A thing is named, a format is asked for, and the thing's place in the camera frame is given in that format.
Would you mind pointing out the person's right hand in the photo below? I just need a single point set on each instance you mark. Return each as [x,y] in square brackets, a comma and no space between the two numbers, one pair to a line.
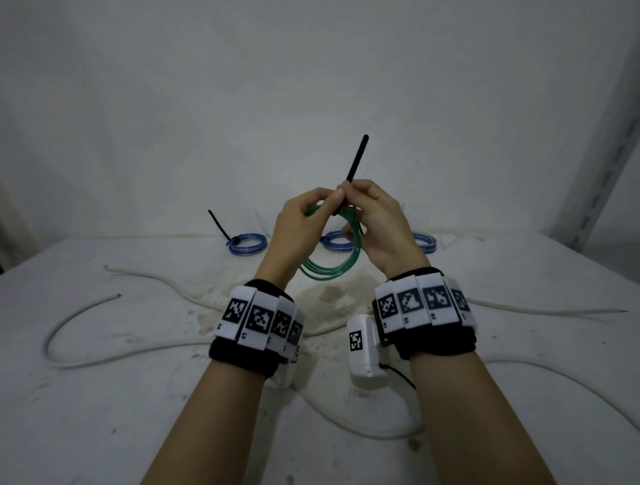
[390,230]

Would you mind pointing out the person's left hand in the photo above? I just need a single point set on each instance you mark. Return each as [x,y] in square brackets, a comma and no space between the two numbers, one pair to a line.
[290,235]

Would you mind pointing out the long black cable tie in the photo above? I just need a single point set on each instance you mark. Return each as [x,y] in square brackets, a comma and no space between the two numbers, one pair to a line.
[356,160]

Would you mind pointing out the person's left forearm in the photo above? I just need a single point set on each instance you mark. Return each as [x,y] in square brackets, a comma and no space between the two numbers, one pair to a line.
[215,429]

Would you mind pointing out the person's right forearm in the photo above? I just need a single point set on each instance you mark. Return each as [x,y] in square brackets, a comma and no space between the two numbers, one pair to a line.
[475,424]

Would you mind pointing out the right black marker wristband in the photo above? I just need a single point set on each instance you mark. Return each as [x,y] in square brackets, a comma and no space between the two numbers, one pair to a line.
[435,345]

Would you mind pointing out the black marker wristband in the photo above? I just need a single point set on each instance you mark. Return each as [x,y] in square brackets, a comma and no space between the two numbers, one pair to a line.
[435,345]
[235,360]

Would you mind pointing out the left black marker wristband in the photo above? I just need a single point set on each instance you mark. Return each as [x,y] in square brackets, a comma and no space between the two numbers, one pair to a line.
[235,360]

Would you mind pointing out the white perforated shelf upright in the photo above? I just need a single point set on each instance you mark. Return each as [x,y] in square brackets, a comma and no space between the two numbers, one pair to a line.
[605,165]

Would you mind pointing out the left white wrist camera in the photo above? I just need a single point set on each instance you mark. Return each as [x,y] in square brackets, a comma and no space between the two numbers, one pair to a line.
[287,375]

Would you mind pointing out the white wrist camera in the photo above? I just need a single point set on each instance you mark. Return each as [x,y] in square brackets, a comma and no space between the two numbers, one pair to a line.
[287,375]
[365,372]

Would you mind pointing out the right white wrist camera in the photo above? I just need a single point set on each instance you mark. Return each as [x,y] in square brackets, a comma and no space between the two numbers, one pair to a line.
[365,372]

